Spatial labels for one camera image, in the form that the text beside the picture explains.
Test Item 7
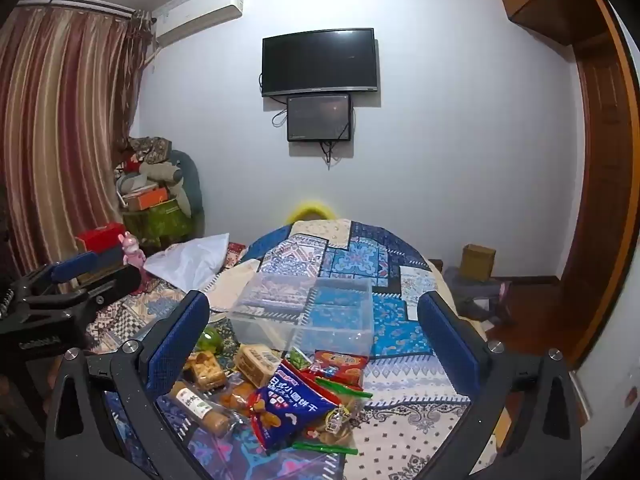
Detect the wooden door frame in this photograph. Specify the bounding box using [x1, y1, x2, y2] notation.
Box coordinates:
[552, 0, 640, 371]

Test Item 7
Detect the clear candy packet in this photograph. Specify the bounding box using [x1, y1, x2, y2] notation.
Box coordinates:
[320, 401, 357, 436]

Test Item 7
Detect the clear packet with green edge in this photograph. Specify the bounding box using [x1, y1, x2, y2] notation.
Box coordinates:
[292, 439, 358, 457]
[315, 377, 373, 402]

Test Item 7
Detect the orange box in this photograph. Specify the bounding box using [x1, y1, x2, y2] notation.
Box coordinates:
[124, 187, 171, 211]

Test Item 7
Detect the cardboard box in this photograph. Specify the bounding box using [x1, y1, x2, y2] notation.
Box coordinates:
[460, 243, 497, 283]

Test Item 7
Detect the pink toy figure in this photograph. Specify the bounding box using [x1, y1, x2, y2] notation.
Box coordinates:
[118, 232, 147, 268]

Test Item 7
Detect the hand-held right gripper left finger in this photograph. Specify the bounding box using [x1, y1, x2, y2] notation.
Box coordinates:
[44, 289, 211, 480]

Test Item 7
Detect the blue biscuit packet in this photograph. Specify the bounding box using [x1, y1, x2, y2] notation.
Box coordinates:
[248, 362, 343, 456]

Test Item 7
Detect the small black monitor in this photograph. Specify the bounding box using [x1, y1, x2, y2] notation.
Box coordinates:
[286, 93, 353, 143]

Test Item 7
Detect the red box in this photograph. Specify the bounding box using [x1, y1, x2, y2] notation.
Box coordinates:
[75, 223, 125, 252]

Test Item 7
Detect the brown cookie packet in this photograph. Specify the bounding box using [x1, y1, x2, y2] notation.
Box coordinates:
[182, 350, 226, 391]

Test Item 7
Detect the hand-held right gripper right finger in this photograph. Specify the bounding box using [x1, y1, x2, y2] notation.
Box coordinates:
[417, 290, 583, 480]

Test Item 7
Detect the roll snack with dark label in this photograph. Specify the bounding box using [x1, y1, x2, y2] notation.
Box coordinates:
[167, 381, 236, 438]

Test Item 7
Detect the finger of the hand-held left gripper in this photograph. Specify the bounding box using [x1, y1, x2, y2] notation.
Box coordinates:
[10, 251, 99, 301]
[74, 266, 144, 312]

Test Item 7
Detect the wall-mounted black television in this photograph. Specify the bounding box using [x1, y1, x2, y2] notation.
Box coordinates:
[261, 28, 377, 98]

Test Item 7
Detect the grey stool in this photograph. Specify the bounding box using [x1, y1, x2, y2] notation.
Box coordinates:
[442, 265, 512, 325]

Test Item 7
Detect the grey plush toy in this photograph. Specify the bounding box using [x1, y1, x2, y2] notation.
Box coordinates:
[139, 152, 185, 187]

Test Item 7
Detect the beige biscuit packet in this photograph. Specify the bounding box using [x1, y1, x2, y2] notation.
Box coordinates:
[234, 344, 283, 386]

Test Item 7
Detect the patterned brown cloth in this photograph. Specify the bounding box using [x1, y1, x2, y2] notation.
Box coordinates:
[126, 136, 175, 162]

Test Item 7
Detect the clear plastic storage container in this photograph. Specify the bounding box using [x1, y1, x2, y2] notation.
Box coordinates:
[227, 272, 376, 361]

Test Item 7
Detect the green pea snack packet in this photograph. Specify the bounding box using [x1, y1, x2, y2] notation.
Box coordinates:
[195, 326, 226, 356]

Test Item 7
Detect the white plastic bag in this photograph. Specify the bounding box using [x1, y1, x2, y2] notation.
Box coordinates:
[144, 233, 231, 293]

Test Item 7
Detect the red cracker packet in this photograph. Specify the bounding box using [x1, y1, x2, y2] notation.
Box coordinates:
[310, 350, 369, 388]

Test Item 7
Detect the white air conditioner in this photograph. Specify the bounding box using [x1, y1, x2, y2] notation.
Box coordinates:
[152, 0, 245, 51]

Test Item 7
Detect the orange fried snack packet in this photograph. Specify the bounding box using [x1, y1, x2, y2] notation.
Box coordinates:
[220, 380, 261, 416]

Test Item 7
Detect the dark grey box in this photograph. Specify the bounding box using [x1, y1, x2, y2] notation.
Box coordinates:
[80, 247, 126, 281]

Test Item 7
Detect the white curtain rail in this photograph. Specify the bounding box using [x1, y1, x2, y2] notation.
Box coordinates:
[15, 0, 137, 20]

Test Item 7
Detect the striped brown curtain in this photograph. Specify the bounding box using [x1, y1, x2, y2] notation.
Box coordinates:
[0, 7, 151, 281]

